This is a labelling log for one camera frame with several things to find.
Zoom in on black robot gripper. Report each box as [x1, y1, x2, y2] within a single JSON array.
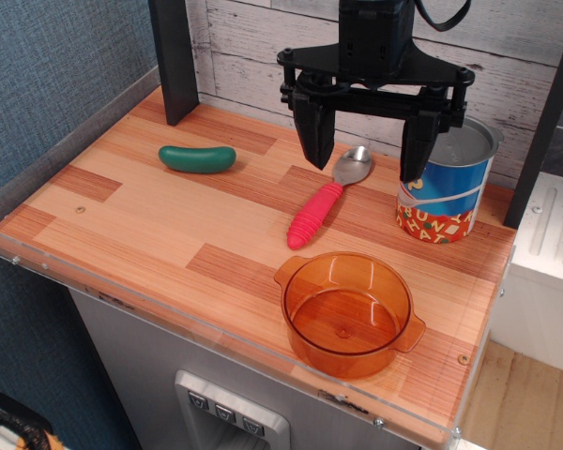
[[278, 1, 475, 183]]

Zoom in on orange transparent plastic bowl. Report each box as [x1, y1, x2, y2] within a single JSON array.
[[274, 252, 426, 379]]

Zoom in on alphabet soup can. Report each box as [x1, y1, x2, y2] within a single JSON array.
[[396, 117, 504, 244]]

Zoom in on green toy cucumber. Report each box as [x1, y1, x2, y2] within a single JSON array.
[[159, 145, 236, 174]]

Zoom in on white toy appliance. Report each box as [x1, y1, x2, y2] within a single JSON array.
[[490, 172, 563, 370]]

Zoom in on grey toy fridge cabinet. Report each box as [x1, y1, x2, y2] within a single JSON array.
[[71, 291, 416, 449]]

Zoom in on silver dispenser button panel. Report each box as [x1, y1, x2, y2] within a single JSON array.
[[175, 370, 291, 449]]

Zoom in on clear acrylic table guard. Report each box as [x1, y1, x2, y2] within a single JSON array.
[[0, 72, 514, 449]]

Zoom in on pink handled metal spoon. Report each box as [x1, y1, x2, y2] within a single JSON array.
[[286, 145, 373, 250]]

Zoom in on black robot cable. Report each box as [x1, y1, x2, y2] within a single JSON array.
[[412, 0, 472, 33]]

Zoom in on dark right vertical post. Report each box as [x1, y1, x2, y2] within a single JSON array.
[[502, 0, 563, 231]]

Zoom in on dark grey vertical post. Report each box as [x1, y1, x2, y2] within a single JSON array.
[[148, 0, 200, 126]]

